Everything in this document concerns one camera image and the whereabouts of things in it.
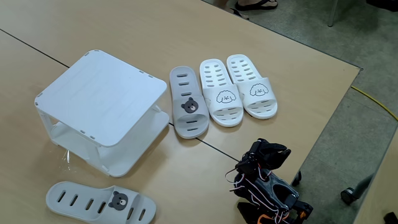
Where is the black chair base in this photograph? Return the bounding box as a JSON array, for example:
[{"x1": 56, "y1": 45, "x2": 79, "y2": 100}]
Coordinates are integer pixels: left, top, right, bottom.
[{"x1": 366, "y1": 0, "x2": 398, "y2": 12}]

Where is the person's foot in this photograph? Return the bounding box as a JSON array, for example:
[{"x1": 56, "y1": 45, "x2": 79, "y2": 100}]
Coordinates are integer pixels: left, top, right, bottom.
[{"x1": 238, "y1": 0, "x2": 277, "y2": 7}]

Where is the black table caster wheel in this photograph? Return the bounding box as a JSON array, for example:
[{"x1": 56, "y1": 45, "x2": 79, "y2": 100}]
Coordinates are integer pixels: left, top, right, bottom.
[{"x1": 291, "y1": 170, "x2": 302, "y2": 187}]

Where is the black flip-flop sandal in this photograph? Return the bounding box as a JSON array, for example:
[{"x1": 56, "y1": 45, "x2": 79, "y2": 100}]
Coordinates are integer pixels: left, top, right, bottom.
[
  {"x1": 234, "y1": 0, "x2": 279, "y2": 12},
  {"x1": 229, "y1": 7, "x2": 250, "y2": 21}
]

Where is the black object on floor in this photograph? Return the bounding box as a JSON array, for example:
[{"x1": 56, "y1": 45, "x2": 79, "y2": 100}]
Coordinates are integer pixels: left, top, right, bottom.
[{"x1": 383, "y1": 212, "x2": 398, "y2": 224}]

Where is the grey bear slipper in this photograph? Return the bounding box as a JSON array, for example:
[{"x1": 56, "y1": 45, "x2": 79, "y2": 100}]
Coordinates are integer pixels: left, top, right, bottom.
[
  {"x1": 169, "y1": 65, "x2": 210, "y2": 139},
  {"x1": 45, "y1": 181, "x2": 157, "y2": 224}
]

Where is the grey metal chair leg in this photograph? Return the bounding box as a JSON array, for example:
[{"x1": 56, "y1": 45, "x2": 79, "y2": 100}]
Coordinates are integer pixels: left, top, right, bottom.
[{"x1": 328, "y1": 0, "x2": 340, "y2": 27}]

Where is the white dog slipper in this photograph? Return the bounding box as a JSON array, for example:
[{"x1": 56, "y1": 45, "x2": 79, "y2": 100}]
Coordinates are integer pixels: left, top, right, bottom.
[
  {"x1": 226, "y1": 54, "x2": 278, "y2": 120},
  {"x1": 199, "y1": 58, "x2": 244, "y2": 128}
]

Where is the yellow cable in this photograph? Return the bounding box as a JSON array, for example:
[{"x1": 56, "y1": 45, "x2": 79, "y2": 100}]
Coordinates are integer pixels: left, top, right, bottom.
[{"x1": 351, "y1": 85, "x2": 398, "y2": 122}]

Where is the white plastic shoe rack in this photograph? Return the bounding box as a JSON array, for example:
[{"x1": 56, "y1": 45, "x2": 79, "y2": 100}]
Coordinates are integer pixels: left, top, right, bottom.
[{"x1": 34, "y1": 49, "x2": 170, "y2": 178}]

